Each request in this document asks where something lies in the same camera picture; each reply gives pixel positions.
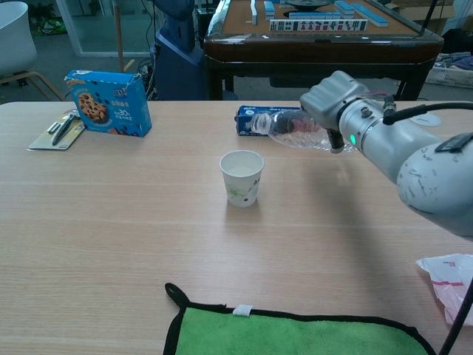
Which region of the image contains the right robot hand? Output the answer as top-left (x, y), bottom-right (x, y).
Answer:
top-left (299, 70), bottom-right (372, 155)

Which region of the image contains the transparent plastic bottle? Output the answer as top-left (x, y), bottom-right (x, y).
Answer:
top-left (250, 110), bottom-right (359, 153)

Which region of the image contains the white paper cup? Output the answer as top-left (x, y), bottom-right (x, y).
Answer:
top-left (219, 149), bottom-right (265, 208)

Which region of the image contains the brown mahjong table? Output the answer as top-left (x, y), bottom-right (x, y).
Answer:
top-left (203, 0), bottom-right (444, 101)

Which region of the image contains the row of white mahjong tiles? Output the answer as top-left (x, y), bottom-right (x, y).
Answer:
top-left (269, 18), bottom-right (369, 33)

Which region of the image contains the long blue Oreo box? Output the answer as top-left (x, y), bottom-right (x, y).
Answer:
top-left (235, 105), bottom-right (304, 138)

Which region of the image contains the long row of blue mahjong tiles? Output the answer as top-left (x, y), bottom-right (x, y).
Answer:
top-left (334, 0), bottom-right (391, 29)

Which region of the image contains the white plastic basket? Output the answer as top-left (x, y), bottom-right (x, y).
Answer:
top-left (424, 55), bottom-right (473, 89)

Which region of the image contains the black tripod stand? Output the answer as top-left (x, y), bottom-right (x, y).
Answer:
top-left (417, 0), bottom-right (438, 38)

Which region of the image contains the blue machine base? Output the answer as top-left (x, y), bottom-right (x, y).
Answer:
top-left (151, 0), bottom-right (208, 101)

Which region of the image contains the blue chocolate chip cookie box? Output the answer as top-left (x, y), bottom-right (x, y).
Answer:
top-left (63, 70), bottom-right (153, 138)

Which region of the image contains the wooden pole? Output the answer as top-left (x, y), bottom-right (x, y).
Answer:
top-left (112, 0), bottom-right (125, 73)

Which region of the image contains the pink wet wipes pack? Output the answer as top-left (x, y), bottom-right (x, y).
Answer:
top-left (415, 253), bottom-right (473, 327)

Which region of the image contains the green cloth with black edge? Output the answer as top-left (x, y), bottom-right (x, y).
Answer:
top-left (163, 283), bottom-right (437, 355)

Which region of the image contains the thin black rod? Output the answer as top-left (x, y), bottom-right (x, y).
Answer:
top-left (438, 290), bottom-right (473, 355)

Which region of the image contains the pen blister card pack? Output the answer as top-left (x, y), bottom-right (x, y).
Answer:
top-left (28, 109), bottom-right (86, 152)

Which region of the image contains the white round tub chair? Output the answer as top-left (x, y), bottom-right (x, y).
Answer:
top-left (0, 1), bottom-right (38, 77)

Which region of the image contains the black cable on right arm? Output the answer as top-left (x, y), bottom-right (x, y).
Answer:
top-left (382, 95), bottom-right (473, 126)

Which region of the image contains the wooden chair frame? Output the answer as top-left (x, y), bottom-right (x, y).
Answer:
top-left (0, 70), bottom-right (66, 103)

